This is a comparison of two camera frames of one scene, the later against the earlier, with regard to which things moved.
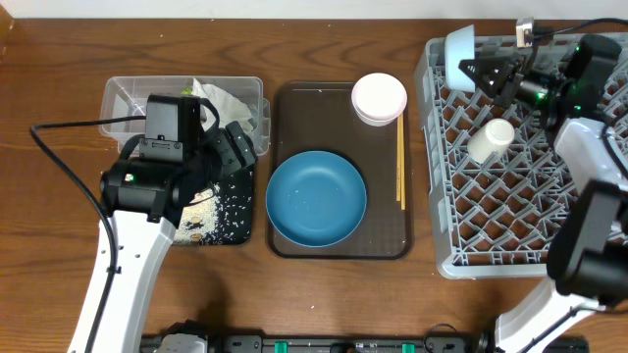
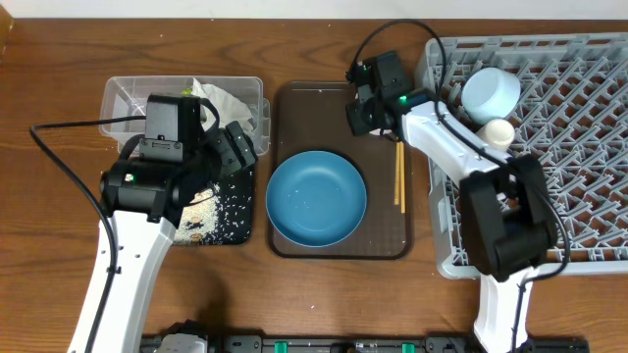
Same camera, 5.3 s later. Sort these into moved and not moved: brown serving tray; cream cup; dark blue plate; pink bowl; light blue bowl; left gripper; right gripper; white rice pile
Moved: right gripper; pink bowl; light blue bowl
Not moved: brown serving tray; dark blue plate; white rice pile; left gripper; cream cup
